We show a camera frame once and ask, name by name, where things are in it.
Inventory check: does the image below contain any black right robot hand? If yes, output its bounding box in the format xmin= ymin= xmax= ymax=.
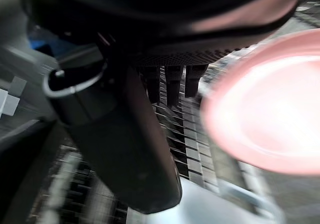
xmin=24 ymin=0 xmax=302 ymax=214

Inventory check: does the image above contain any metal wire dish rack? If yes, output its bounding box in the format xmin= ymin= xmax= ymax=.
xmin=27 ymin=0 xmax=320 ymax=224

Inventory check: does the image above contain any blue object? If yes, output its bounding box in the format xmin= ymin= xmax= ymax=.
xmin=27 ymin=31 xmax=66 ymax=58

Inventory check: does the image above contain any pink plastic plate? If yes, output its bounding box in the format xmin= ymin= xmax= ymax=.
xmin=199 ymin=28 xmax=320 ymax=177

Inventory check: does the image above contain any white plastic fitting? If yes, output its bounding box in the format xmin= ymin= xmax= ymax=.
xmin=0 ymin=75 xmax=28 ymax=121

